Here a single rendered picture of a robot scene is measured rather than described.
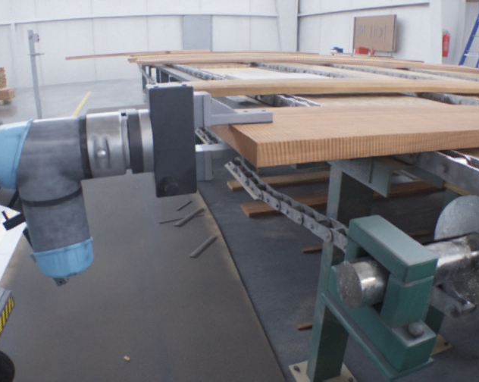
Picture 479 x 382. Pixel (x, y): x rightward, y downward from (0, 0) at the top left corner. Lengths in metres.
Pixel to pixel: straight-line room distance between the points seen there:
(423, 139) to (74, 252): 0.45
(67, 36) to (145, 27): 2.62
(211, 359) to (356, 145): 1.01
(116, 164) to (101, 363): 1.01
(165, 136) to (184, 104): 0.04
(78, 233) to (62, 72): 13.15
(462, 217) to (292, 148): 0.24
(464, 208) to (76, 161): 0.46
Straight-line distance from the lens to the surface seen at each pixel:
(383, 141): 0.46
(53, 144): 0.43
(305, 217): 0.88
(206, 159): 0.46
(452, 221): 0.53
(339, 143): 0.42
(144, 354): 1.36
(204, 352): 1.34
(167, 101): 0.43
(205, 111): 0.45
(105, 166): 0.43
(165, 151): 0.44
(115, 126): 0.42
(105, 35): 13.44
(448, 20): 8.28
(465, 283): 0.53
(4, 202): 0.58
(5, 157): 0.44
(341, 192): 0.88
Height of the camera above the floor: 0.97
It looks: 22 degrees down
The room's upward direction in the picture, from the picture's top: straight up
